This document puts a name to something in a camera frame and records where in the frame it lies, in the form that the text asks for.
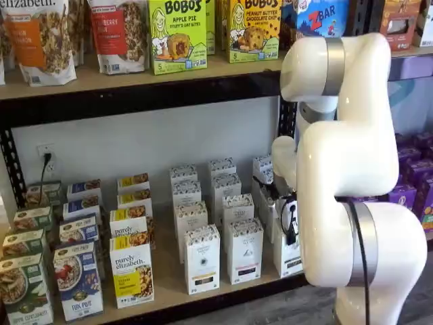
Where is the green cereal box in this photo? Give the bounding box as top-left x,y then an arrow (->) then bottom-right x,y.
1,227 -> 49,262
13,204 -> 54,235
24,180 -> 64,210
0,251 -> 55,325

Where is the black plug with cord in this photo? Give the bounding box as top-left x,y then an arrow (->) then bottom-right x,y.
40,152 -> 53,191

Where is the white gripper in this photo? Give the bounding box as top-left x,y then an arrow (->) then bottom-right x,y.
275,195 -> 300,246

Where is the white snack box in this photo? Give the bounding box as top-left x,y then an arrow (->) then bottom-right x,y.
417,0 -> 433,49

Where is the white wall outlet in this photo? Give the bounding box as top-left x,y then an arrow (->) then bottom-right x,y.
37,143 -> 56,177

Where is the purple Annie's box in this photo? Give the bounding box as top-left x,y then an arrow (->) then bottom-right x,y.
413,175 -> 433,235
394,134 -> 424,164
403,156 -> 433,184
388,184 -> 418,221

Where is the white yellow granola box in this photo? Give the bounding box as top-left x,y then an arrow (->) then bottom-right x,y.
109,234 -> 156,309
116,173 -> 152,194
108,208 -> 150,240
116,190 -> 154,213

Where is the blue flax cereal box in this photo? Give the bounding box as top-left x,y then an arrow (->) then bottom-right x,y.
62,197 -> 103,221
58,214 -> 101,245
66,179 -> 103,203
52,240 -> 105,323

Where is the red label granola bag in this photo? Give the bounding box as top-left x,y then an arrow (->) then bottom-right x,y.
87,0 -> 150,76

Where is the white box yellow strip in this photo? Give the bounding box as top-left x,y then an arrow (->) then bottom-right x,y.
173,200 -> 209,264
183,223 -> 222,295
171,180 -> 203,213
168,164 -> 199,186

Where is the yellow Bobo's peanut butter box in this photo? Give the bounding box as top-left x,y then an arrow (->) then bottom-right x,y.
229,0 -> 283,64

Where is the pale blue backing sheet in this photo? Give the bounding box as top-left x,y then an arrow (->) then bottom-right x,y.
386,56 -> 433,137

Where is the wooden shelf board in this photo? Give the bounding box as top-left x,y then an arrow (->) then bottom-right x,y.
0,47 -> 284,102
40,169 -> 307,325
388,43 -> 433,61

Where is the orange snack box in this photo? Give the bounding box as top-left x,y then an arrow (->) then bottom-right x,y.
378,0 -> 424,52

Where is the green Bobo's apple pie box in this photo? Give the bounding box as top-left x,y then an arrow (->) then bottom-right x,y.
147,0 -> 208,76
204,0 -> 218,56

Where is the white box pink strip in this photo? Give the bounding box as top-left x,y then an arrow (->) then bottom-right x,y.
226,217 -> 265,286
207,156 -> 237,179
210,173 -> 243,218
221,193 -> 256,227

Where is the blue ZBar box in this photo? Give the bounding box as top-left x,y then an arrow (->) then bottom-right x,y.
280,0 -> 350,52

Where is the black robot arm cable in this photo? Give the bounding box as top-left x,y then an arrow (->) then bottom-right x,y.
280,198 -> 371,325

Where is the black metal shelf rack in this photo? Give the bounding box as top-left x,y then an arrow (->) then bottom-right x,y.
348,0 -> 433,83
0,0 -> 360,325

